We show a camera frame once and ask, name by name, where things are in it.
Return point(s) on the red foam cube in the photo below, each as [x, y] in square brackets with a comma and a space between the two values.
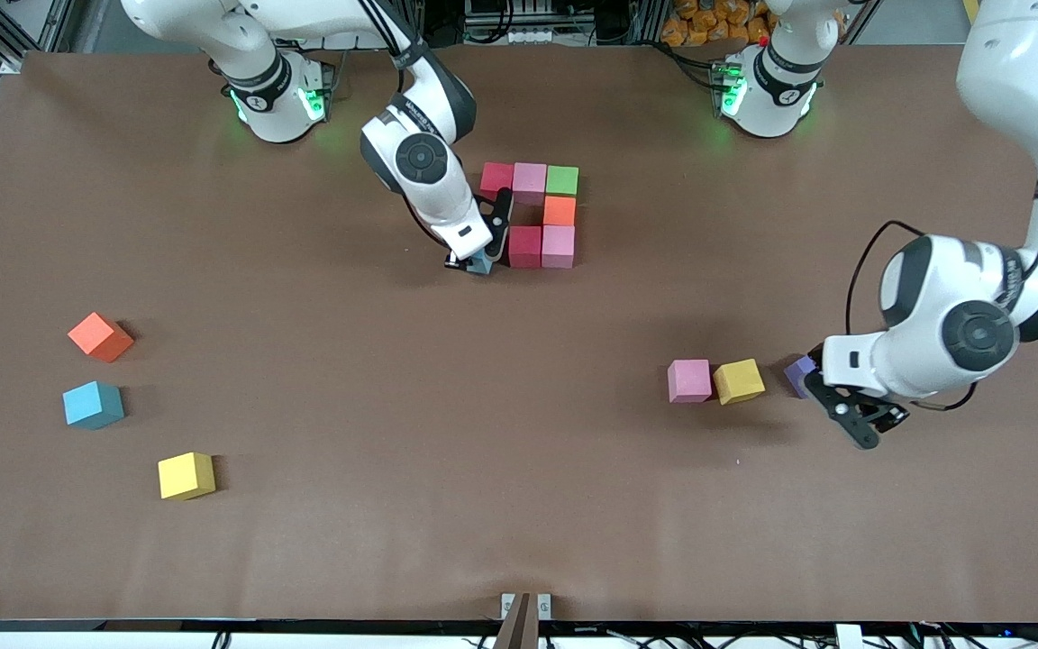
[496, 180]
[525, 246]

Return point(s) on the green foam cube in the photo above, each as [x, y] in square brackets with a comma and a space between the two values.
[562, 180]

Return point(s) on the yellow foam cube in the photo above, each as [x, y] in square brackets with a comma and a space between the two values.
[186, 475]
[740, 379]

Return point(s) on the orange fruit bag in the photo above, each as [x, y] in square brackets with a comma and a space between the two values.
[717, 22]

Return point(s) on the orange foam cube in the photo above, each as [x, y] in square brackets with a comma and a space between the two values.
[97, 335]
[559, 211]

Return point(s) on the blue foam cube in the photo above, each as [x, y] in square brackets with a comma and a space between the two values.
[91, 403]
[483, 264]

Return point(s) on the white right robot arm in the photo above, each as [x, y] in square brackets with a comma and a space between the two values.
[420, 162]

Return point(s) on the white tag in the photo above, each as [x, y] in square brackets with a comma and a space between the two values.
[848, 636]

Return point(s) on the pink foam cube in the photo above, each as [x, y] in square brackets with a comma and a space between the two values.
[689, 379]
[530, 183]
[558, 246]

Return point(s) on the purple foam cube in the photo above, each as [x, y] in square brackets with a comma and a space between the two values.
[798, 374]

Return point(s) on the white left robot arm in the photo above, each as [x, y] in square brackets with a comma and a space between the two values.
[951, 306]

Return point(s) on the metal table edge bracket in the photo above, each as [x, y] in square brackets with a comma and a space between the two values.
[526, 622]

